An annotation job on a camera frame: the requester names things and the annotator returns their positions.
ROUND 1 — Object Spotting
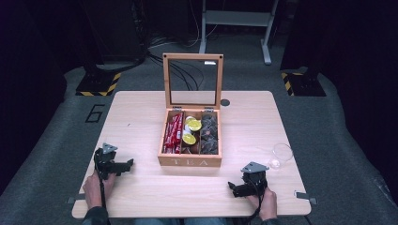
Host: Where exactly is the hand-held gripper cable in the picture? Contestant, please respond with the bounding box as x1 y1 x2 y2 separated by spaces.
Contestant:
241 187 267 225
98 171 107 210

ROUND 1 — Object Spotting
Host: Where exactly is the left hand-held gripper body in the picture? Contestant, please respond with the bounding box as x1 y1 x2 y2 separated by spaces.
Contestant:
93 142 121 181

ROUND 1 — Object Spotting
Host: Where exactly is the white metal stand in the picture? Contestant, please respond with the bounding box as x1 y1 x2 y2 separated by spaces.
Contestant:
198 0 281 67

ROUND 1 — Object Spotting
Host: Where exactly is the right hand-held gripper cable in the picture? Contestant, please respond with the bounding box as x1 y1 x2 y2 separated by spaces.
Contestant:
241 187 267 225

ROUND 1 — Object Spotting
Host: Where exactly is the bundle of floor cables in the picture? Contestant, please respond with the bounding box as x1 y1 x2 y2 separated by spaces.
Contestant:
137 31 207 92

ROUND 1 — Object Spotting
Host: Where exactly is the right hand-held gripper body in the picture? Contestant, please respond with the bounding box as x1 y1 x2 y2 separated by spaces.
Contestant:
239 161 269 198

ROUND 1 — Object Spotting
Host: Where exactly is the person's left hand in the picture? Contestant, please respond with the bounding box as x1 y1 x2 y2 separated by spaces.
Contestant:
82 170 117 210

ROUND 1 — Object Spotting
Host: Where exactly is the black hazard striped stand base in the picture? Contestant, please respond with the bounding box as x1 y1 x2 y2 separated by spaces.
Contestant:
280 69 328 98
75 64 122 98

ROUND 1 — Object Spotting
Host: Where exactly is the clear plastic cup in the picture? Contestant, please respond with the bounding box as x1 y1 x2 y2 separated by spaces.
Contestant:
268 142 294 171

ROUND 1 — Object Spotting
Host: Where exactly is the grey table bracket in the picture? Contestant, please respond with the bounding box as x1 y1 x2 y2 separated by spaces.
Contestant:
66 193 86 204
294 190 318 206

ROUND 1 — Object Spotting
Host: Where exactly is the bundle of red sachets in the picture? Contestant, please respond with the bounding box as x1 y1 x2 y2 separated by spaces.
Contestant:
161 112 184 155

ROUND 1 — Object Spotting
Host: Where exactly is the person's right hand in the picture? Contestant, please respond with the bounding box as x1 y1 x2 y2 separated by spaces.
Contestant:
248 187 279 221

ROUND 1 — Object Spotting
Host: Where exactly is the dark pyramid tea bag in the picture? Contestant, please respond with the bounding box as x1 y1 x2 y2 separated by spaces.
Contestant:
200 127 218 141
201 113 218 129
200 139 219 155

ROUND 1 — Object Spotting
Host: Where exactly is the wooden tea box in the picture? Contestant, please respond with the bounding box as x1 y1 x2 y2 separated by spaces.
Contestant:
157 52 224 168

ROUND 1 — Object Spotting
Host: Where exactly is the left hand-held gripper cable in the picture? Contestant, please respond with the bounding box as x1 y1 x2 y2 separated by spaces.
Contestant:
98 171 107 210

